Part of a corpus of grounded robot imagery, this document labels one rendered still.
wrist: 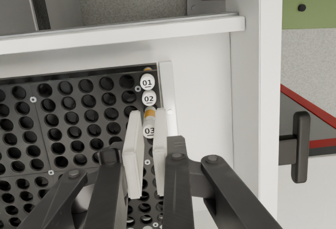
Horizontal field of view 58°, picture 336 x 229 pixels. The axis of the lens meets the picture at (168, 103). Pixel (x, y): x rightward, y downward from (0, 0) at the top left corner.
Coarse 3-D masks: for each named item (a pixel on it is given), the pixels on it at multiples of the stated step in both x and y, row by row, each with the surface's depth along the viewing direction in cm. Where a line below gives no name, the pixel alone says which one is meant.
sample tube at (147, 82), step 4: (144, 68) 29; (148, 68) 29; (144, 76) 25; (148, 76) 25; (152, 76) 26; (140, 80) 25; (144, 80) 25; (148, 80) 25; (152, 80) 25; (140, 84) 26; (144, 84) 26; (148, 84) 26; (152, 84) 26; (144, 88) 26; (148, 88) 26
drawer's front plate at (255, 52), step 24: (240, 0) 27; (264, 0) 22; (264, 24) 23; (240, 48) 29; (264, 48) 23; (240, 72) 30; (264, 72) 24; (240, 96) 30; (264, 96) 25; (240, 120) 31; (264, 120) 25; (240, 144) 32; (264, 144) 26; (240, 168) 34; (264, 168) 27; (264, 192) 28
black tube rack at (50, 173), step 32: (0, 96) 29; (32, 96) 27; (64, 96) 27; (96, 96) 27; (128, 96) 30; (0, 128) 27; (32, 128) 28; (64, 128) 28; (96, 128) 31; (0, 160) 28; (32, 160) 29; (64, 160) 32; (96, 160) 29; (0, 192) 29; (32, 192) 30; (0, 224) 34; (128, 224) 32
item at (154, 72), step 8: (136, 72) 26; (144, 72) 26; (152, 72) 26; (152, 88) 27; (144, 104) 27; (160, 104) 28; (144, 136) 28; (152, 144) 29; (152, 160) 29; (152, 176) 30; (152, 184) 30; (152, 192) 30; (152, 200) 31; (160, 200) 31; (160, 208) 31; (160, 224) 31
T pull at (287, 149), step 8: (296, 112) 28; (304, 112) 28; (296, 120) 28; (304, 120) 27; (296, 128) 28; (304, 128) 28; (280, 136) 29; (288, 136) 28; (296, 136) 28; (304, 136) 28; (280, 144) 28; (288, 144) 28; (296, 144) 28; (304, 144) 28; (280, 152) 28; (288, 152) 28; (296, 152) 28; (304, 152) 28; (280, 160) 29; (288, 160) 29; (296, 160) 29; (304, 160) 29; (296, 168) 29; (304, 168) 29; (296, 176) 29; (304, 176) 29
